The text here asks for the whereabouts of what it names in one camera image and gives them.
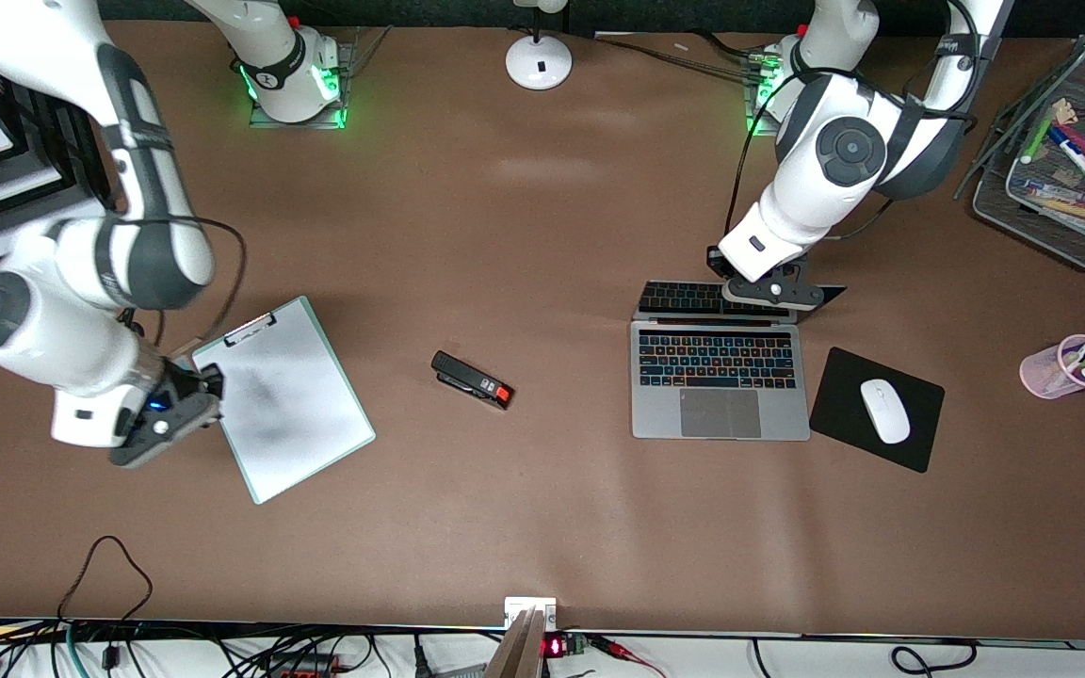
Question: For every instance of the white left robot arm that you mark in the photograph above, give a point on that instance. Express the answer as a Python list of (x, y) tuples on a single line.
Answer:
[(844, 151)]

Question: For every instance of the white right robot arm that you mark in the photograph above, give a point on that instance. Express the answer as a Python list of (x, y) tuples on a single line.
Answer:
[(62, 311)]

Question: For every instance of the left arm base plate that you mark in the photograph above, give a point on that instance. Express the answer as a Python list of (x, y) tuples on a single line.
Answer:
[(752, 113)]

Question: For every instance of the light green clipboard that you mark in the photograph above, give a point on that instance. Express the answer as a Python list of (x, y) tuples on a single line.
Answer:
[(260, 494)]

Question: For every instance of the pink translucent pen cup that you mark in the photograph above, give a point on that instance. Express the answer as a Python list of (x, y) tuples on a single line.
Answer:
[(1042, 372)]

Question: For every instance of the white lamp base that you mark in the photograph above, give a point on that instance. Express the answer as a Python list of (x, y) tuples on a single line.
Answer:
[(539, 61)]

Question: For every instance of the camera mount post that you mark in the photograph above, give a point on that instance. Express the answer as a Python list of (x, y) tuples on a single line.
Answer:
[(528, 640)]

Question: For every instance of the green marker with white cap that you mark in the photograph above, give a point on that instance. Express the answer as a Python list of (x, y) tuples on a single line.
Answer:
[(1037, 139)]

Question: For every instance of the black mouse pad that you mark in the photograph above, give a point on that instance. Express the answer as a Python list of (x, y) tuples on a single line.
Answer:
[(844, 405)]

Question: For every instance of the white marker blue cap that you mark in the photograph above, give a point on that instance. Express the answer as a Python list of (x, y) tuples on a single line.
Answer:
[(1084, 162)]

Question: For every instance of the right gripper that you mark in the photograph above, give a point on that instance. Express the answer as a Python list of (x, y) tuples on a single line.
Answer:
[(186, 384)]

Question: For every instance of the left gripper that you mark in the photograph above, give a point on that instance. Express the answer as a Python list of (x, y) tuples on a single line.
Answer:
[(717, 263)]

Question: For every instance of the black document tray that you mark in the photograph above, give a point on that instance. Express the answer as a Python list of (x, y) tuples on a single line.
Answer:
[(72, 151)]

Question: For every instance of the white computer mouse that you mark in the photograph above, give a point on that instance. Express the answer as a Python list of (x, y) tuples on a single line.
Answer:
[(885, 411)]

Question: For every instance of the black stapler red end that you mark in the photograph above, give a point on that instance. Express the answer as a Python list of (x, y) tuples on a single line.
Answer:
[(467, 377)]

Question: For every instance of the circuit board red display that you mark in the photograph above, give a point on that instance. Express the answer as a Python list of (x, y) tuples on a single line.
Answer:
[(566, 645)]

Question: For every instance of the silver laptop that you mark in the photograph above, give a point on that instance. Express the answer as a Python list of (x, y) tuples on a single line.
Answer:
[(720, 405)]

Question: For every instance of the white paper sheet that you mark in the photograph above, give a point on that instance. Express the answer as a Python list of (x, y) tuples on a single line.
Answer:
[(307, 433)]

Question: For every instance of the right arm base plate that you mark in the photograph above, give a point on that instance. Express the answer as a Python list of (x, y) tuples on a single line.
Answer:
[(347, 75)]

